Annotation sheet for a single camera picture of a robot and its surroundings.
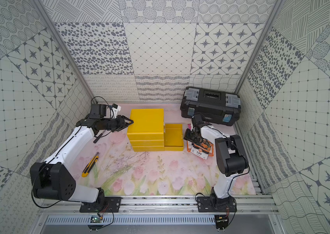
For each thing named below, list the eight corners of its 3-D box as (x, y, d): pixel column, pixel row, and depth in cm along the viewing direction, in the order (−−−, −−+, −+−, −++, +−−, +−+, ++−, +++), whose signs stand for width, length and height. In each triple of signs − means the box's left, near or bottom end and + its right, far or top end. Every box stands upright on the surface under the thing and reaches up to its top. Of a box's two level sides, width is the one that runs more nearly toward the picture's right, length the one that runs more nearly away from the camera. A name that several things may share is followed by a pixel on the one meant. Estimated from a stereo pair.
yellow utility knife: (81, 176, 85) (79, 175, 84) (96, 153, 95) (95, 151, 93) (85, 178, 85) (84, 176, 83) (100, 154, 94) (99, 152, 93)
